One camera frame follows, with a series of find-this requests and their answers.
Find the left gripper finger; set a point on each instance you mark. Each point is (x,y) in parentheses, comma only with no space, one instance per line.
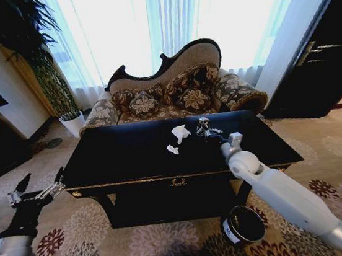
(55,188)
(18,195)

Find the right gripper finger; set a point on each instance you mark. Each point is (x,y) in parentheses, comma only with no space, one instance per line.
(203,133)
(216,131)

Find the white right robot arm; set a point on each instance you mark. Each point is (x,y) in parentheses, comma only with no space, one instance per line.
(278,189)

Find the black round trash bin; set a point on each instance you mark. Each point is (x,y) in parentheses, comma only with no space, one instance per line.
(244,225)

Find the crumpled silver foil wrapper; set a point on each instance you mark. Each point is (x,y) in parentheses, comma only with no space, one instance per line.
(202,121)

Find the large crumpled white tissue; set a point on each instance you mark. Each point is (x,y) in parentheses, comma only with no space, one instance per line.
(180,133)

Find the floral square cushion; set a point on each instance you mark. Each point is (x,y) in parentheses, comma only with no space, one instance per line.
(143,104)
(193,100)

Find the small crumpled white tissue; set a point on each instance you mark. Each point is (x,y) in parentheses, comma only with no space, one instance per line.
(172,149)

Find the dark slippers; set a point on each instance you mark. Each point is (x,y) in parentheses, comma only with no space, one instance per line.
(48,144)

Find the dark brown fringed cushion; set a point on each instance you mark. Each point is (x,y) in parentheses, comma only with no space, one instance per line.
(123,98)
(189,77)

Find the black coffee table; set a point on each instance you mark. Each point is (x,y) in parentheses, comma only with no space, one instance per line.
(150,158)

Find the white plant pot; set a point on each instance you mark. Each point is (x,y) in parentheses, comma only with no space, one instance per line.
(73,123)

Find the floral chaise sofa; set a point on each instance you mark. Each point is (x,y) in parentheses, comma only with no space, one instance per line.
(181,61)

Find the gold drape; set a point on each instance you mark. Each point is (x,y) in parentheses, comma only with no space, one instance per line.
(27,80)

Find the sheer white curtain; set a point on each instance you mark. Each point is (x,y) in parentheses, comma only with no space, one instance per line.
(152,24)

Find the dark wooden door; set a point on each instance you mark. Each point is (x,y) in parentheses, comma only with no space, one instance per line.
(322,62)

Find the pale blue drape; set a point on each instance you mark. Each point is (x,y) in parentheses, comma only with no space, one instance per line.
(289,26)

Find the green potted plant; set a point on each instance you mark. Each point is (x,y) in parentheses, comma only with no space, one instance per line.
(18,31)

